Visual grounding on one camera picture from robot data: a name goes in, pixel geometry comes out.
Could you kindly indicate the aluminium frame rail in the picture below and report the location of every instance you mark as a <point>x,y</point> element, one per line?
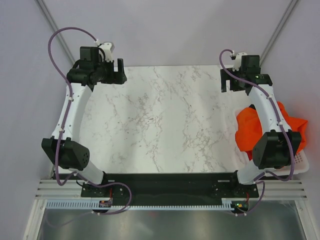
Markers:
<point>268,190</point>

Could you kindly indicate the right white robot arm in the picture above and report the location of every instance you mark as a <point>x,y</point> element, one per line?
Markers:
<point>274,153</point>

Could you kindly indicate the blue slotted cable duct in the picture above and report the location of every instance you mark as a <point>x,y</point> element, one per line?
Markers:
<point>104,204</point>

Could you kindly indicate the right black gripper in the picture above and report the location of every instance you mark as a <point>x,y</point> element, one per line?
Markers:
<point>225,76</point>

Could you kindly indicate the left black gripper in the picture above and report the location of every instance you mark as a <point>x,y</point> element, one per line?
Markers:
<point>118,77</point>

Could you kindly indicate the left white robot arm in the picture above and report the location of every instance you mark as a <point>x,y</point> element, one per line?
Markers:
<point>95,65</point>

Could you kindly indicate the right aluminium corner post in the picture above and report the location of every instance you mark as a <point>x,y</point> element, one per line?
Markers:
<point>278,29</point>

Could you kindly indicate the aluminium corner post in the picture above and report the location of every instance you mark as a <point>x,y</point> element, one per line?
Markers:
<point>54,27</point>
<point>278,29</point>

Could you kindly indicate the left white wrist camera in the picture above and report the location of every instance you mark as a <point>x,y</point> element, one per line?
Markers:
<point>106,51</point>

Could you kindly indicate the orange t shirt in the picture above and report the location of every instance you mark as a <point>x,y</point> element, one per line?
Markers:
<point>250,129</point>

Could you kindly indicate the left aluminium corner post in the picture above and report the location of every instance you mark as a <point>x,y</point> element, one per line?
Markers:
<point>54,27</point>

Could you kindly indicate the white plastic basket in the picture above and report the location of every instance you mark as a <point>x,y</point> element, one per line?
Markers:
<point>301,162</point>

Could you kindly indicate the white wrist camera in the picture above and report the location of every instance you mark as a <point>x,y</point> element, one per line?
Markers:
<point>106,51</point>
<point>237,60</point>

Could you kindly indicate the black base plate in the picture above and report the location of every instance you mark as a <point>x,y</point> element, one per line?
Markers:
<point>112,179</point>

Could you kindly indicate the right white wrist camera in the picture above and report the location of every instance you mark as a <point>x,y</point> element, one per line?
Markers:
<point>237,60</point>

